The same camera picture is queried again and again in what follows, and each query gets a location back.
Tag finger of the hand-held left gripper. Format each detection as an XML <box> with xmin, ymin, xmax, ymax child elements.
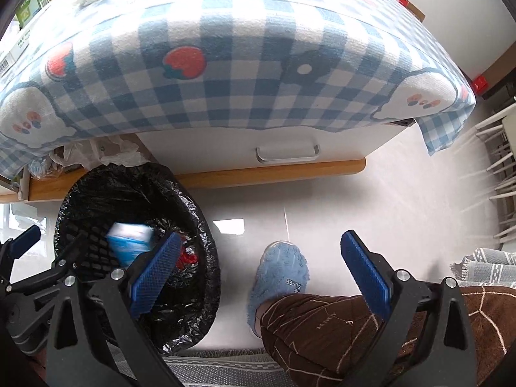
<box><xmin>0</xmin><ymin>232</ymin><xmax>89</xmax><ymax>296</ymax></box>
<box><xmin>0</xmin><ymin>225</ymin><xmax>42</xmax><ymax>275</ymax></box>

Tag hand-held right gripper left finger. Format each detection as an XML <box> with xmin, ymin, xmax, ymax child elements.
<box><xmin>46</xmin><ymin>232</ymin><xmax>185</xmax><ymax>387</ymax></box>

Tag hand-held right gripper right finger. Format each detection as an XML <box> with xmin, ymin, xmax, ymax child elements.
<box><xmin>341</xmin><ymin>230</ymin><xmax>482</xmax><ymax>387</ymax></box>

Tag blue and white carton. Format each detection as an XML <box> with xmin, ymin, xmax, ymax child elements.
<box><xmin>106</xmin><ymin>223</ymin><xmax>156</xmax><ymax>269</ymax></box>

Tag trash bin with black bag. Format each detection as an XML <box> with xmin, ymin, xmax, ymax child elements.
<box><xmin>54</xmin><ymin>162</ymin><xmax>222</xmax><ymax>357</ymax></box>

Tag red wrapper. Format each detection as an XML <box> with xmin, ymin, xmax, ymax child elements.
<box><xmin>176</xmin><ymin>245</ymin><xmax>201</xmax><ymax>269</ymax></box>

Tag person's right leg brown pants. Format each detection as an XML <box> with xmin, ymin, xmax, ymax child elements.
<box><xmin>260</xmin><ymin>284</ymin><xmax>516</xmax><ymax>387</ymax></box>

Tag person's right blue slipper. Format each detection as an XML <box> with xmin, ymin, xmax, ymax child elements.
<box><xmin>247</xmin><ymin>241</ymin><xmax>312</xmax><ymax>337</ymax></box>

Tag clear plastic bag under table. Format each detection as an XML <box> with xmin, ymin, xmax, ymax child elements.
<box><xmin>47</xmin><ymin>133</ymin><xmax>143</xmax><ymax>179</ymax></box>

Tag white table drawer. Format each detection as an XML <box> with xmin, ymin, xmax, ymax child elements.
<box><xmin>137</xmin><ymin>122</ymin><xmax>416</xmax><ymax>171</ymax></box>

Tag white slatted rack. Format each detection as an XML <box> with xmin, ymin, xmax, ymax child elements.
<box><xmin>476</xmin><ymin>113</ymin><xmax>516</xmax><ymax>246</ymax></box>

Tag white box with barcode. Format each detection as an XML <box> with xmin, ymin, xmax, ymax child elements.
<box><xmin>0</xmin><ymin>28</ymin><xmax>34</xmax><ymax>78</ymax></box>

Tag blue checkered printed blanket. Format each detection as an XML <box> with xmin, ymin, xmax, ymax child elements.
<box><xmin>0</xmin><ymin>0</ymin><xmax>479</xmax><ymax>181</ymax></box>

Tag cardboard box with red tag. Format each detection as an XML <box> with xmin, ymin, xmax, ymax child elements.
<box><xmin>471</xmin><ymin>54</ymin><xmax>516</xmax><ymax>98</ymax></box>

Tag green printed box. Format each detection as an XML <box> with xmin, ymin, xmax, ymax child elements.
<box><xmin>15</xmin><ymin>0</ymin><xmax>54</xmax><ymax>30</ymax></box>

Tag cardboard boxes with red labels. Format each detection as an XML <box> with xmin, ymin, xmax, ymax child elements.
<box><xmin>385</xmin><ymin>0</ymin><xmax>427</xmax><ymax>24</ymax></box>

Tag wooden table frame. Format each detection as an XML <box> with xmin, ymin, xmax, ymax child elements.
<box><xmin>0</xmin><ymin>158</ymin><xmax>367</xmax><ymax>204</ymax></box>

